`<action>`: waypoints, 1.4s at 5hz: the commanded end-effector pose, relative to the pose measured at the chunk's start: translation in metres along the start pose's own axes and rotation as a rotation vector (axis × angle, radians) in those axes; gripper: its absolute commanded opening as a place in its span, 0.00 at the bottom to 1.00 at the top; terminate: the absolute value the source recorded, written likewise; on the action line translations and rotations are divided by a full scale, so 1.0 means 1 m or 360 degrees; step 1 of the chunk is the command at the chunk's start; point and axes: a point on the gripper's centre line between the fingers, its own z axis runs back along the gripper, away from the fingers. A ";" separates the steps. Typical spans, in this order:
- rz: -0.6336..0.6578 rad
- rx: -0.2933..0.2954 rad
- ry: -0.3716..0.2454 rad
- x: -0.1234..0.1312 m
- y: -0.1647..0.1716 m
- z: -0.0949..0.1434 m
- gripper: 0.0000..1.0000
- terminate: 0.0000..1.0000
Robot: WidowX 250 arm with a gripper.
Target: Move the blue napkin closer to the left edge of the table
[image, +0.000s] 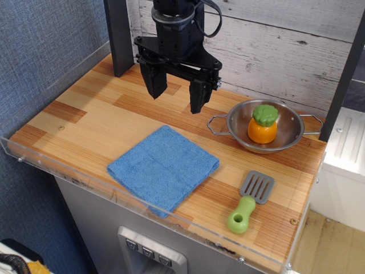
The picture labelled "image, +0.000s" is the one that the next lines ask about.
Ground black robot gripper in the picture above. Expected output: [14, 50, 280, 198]
[134, 17, 222, 114]

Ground silver dispenser button panel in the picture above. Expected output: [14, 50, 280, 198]
[117, 226, 188, 273]

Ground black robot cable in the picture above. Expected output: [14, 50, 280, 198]
[194, 0, 223, 38]

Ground black braided cable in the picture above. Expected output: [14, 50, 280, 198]
[0, 253, 29, 274]

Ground grey spatula green handle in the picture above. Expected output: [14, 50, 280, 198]
[226, 171, 275, 234]

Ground white side cabinet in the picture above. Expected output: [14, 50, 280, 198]
[310, 107, 364, 231]

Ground orange toy carrot green top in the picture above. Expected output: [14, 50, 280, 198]
[248, 104, 278, 144]

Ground dark grey right post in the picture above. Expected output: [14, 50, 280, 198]
[312, 1, 364, 142]

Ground dark grey post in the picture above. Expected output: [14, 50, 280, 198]
[103, 0, 134, 77]
[312, 1, 364, 142]

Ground steel colander bowl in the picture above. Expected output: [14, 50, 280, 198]
[207, 99, 323, 154]

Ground blue napkin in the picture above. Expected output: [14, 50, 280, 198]
[107, 125, 220, 218]

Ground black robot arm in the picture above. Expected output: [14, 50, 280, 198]
[134, 1, 222, 114]

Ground dark grey left post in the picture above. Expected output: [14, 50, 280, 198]
[103, 0, 134, 77]

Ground clear acrylic table guard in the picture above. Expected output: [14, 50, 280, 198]
[5, 55, 326, 273]

